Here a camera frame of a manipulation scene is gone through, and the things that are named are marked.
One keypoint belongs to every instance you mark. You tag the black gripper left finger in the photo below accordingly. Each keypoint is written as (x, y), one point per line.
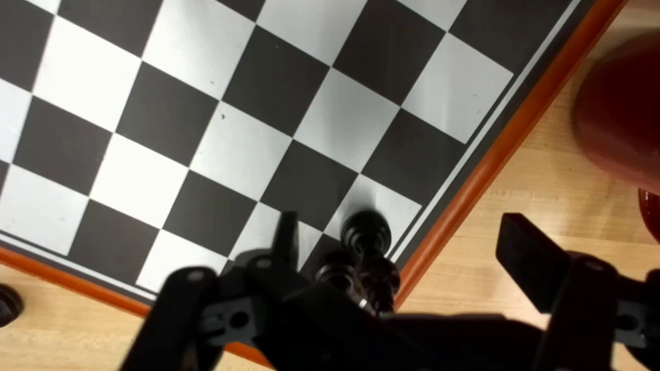
(199, 310)

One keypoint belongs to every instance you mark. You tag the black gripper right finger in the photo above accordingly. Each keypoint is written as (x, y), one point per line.
(564, 290)

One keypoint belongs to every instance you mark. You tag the black chess piece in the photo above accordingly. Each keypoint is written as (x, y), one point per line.
(367, 250)

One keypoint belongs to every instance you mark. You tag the black and white chess board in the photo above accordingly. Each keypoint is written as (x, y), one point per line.
(274, 124)

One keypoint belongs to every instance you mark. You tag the dark red round object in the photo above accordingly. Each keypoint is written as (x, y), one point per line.
(621, 110)

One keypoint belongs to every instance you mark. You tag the small black round object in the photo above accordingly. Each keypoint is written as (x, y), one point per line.
(9, 305)

